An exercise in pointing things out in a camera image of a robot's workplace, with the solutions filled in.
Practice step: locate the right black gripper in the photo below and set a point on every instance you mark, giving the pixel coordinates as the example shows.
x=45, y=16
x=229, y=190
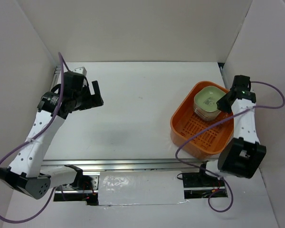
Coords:
x=222, y=105

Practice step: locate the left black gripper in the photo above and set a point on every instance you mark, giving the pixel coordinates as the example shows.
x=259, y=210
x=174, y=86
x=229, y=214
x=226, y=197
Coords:
x=96, y=100

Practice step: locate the green plate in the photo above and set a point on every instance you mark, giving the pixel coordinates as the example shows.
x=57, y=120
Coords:
x=205, y=101

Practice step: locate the cream plate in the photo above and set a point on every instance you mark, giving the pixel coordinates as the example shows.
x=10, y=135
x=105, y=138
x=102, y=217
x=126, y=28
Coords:
x=206, y=116

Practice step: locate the orange plastic bin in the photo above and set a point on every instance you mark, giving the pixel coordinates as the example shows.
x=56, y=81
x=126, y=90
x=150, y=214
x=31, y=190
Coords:
x=185, y=123

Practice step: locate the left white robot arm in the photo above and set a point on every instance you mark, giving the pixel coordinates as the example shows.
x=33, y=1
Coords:
x=24, y=174

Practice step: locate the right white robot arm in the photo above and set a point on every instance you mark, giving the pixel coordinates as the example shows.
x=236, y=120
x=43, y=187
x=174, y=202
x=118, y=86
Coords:
x=244, y=153

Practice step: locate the white foil cover panel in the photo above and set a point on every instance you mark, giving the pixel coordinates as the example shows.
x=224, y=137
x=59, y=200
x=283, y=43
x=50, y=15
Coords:
x=140, y=188

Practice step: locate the aluminium frame rail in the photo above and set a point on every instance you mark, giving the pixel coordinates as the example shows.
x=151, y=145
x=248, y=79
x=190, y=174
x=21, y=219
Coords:
x=133, y=125

